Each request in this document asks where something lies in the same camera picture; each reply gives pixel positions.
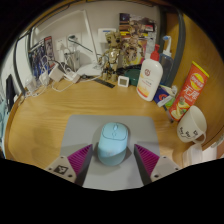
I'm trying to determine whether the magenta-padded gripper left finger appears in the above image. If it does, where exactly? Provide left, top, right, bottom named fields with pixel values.
left=44, top=143, right=94, bottom=187

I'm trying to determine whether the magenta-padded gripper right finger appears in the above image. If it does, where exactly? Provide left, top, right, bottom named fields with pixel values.
left=133, top=143, right=183, bottom=186

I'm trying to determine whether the light blue computer mouse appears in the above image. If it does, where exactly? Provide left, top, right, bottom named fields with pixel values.
left=96, top=121, right=130, bottom=167

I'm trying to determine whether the grey mouse pad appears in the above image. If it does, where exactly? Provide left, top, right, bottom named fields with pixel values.
left=59, top=114, right=162, bottom=192

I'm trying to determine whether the clear plastic cup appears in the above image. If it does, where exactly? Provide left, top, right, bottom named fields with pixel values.
left=182, top=142, right=204, bottom=168

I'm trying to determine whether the white mug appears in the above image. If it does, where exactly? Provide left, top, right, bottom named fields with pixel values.
left=175, top=105, right=208, bottom=145

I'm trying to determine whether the small blue red box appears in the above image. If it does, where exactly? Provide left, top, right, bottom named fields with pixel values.
left=153, top=85, right=174, bottom=108

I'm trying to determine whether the red yellow chips can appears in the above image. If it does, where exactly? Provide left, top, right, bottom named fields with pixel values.
left=168, top=60, right=210, bottom=123

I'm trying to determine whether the teal blanket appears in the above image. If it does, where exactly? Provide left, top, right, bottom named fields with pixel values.
left=0, top=99, right=9, bottom=148

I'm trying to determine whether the white red-capped lotion bottle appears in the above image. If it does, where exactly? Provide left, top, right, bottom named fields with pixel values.
left=136, top=44, right=164, bottom=102

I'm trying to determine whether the clear plastic dome container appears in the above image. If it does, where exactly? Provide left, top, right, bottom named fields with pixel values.
left=24, top=74, right=38, bottom=95

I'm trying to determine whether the white power strip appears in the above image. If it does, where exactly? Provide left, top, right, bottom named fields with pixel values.
left=63, top=71, right=82, bottom=84

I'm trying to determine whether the black backpack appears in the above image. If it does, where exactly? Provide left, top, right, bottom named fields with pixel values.
left=4, top=73, right=17, bottom=113

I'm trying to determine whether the white charger block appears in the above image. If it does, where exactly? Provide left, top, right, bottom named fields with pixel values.
left=49, top=66, right=65, bottom=83

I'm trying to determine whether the dark green round container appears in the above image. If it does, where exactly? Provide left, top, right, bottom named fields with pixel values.
left=124, top=66, right=143, bottom=87

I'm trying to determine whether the small white desk clock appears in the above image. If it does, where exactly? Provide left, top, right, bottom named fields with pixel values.
left=117, top=75, right=130, bottom=88

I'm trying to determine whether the flat black strip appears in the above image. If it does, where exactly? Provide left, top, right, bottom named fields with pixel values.
left=93, top=78, right=116, bottom=89

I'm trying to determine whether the white desk lamp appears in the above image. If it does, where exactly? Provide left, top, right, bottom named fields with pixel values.
left=32, top=9, right=103, bottom=78

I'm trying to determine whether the blue spray bottle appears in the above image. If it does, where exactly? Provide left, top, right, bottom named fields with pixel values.
left=159, top=35, right=175, bottom=86

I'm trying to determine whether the blue robot model kit box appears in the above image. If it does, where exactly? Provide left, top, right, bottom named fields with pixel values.
left=27, top=35, right=56, bottom=79

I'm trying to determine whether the gold robot figurine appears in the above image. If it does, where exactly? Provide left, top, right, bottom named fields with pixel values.
left=101, top=30, right=123, bottom=83

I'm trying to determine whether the grey metal frame post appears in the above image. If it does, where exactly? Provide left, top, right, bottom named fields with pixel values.
left=164, top=8, right=187, bottom=88
left=12, top=30, right=34, bottom=96

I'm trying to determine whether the white wall socket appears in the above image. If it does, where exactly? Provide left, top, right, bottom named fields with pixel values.
left=54, top=38, right=66, bottom=51

